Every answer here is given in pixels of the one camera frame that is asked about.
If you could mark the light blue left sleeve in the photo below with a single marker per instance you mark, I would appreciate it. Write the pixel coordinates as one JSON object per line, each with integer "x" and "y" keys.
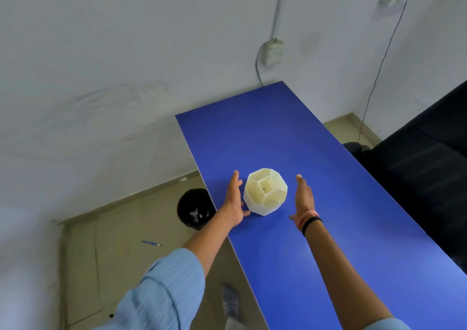
{"x": 160, "y": 293}

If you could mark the person's left thumb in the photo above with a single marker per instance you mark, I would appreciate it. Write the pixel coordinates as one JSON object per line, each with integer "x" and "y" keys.
{"x": 246, "y": 214}

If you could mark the black sofa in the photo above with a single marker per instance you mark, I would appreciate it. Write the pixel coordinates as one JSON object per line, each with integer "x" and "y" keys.
{"x": 427, "y": 165}

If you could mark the person's left hand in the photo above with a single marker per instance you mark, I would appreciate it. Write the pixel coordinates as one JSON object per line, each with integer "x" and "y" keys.
{"x": 232, "y": 204}

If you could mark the black wristband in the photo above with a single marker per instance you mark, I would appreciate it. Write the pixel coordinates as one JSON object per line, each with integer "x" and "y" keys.
{"x": 311, "y": 224}

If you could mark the white hollow polyhedron model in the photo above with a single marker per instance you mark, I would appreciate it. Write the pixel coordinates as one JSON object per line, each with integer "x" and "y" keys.
{"x": 265, "y": 191}

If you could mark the light blue sleeve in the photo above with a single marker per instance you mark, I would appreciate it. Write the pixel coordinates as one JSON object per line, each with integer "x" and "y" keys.
{"x": 160, "y": 293}
{"x": 388, "y": 324}

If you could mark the blue pen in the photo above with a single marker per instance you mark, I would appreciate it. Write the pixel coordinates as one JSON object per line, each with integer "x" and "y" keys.
{"x": 150, "y": 243}

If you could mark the light blue right sleeve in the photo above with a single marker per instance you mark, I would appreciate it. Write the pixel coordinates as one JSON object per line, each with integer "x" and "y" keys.
{"x": 388, "y": 324}

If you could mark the person's right forearm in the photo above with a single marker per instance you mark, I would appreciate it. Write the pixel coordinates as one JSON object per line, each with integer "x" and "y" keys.
{"x": 339, "y": 275}

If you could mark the pink wristband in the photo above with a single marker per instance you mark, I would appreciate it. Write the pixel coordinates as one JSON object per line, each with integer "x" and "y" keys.
{"x": 306, "y": 217}

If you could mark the person's right hand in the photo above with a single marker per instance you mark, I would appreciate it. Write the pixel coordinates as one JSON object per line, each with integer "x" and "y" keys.
{"x": 304, "y": 202}

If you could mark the small white wall socket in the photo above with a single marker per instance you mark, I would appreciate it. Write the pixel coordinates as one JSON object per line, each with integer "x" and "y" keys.
{"x": 273, "y": 51}

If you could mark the person's left forearm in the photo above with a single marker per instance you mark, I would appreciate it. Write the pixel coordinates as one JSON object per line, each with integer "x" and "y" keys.
{"x": 209, "y": 233}

